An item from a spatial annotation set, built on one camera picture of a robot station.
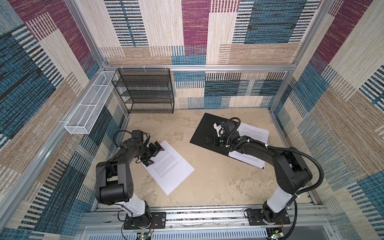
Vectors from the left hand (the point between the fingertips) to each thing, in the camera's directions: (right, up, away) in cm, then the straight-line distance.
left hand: (159, 151), depth 91 cm
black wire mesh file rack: (-14, +41, +19) cm, 47 cm away
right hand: (+30, +6, 0) cm, 31 cm away
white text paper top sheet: (+66, +9, +15) cm, 69 cm away
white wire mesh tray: (-31, +18, -21) cm, 42 cm away
